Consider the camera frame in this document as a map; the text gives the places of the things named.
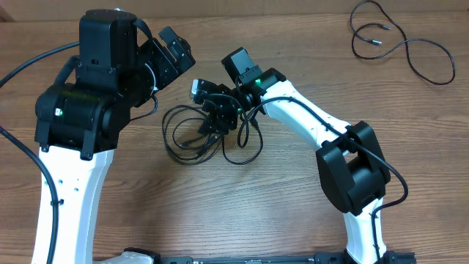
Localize black cable bundle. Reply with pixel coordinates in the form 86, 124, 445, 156
161, 105, 228, 165

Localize long black usb cable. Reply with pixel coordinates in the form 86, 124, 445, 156
349, 0, 457, 86

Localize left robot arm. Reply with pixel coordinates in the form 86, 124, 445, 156
32, 10, 195, 263

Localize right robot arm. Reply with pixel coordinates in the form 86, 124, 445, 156
191, 48, 391, 263

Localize left camera cable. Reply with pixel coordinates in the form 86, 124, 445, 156
0, 40, 81, 264

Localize camera cable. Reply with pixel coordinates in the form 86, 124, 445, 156
208, 93, 410, 264
0, 40, 81, 264

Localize right camera cable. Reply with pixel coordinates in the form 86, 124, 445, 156
208, 93, 410, 264

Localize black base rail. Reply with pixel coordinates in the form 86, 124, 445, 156
95, 246, 417, 264

